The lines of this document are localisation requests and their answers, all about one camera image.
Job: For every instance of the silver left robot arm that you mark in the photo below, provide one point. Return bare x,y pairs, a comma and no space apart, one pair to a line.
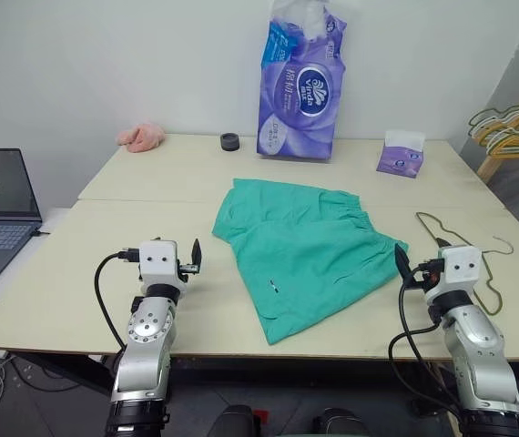
145,328

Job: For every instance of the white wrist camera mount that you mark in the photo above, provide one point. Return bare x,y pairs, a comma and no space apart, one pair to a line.
158,264
455,268

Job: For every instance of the wooden clothes rack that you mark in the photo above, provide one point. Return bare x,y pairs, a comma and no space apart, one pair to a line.
491,164

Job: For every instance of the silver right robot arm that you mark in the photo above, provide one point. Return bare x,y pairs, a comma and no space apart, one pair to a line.
473,337

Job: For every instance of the small purple tissue pack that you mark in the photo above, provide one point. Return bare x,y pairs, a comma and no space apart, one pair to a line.
398,159

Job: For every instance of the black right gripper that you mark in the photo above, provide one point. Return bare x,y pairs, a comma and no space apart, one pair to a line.
425,273

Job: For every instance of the black table frame bar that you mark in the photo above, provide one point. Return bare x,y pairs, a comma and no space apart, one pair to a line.
59,368

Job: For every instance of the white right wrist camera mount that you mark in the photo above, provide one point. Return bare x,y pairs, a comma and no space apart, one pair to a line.
455,268

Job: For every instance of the small red object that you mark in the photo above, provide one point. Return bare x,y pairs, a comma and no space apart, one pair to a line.
262,415

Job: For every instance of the black round cap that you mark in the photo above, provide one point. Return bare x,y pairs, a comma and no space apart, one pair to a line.
230,142

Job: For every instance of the green shorts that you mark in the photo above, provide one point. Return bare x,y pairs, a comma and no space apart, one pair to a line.
305,255

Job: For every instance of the white side table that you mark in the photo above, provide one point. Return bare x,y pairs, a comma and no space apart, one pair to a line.
54,218

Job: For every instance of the pink crumpled cloth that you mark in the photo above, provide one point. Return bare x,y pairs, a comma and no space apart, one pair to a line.
143,139

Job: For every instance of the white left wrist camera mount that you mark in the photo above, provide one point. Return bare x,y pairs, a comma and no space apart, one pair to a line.
158,264

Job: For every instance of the dark rounded shape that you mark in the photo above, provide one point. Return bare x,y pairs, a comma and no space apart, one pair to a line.
239,423

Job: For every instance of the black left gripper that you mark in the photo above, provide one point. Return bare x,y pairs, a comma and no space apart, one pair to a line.
189,269

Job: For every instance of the large purple Vinda tissue pack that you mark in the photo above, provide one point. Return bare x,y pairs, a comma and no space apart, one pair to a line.
305,114

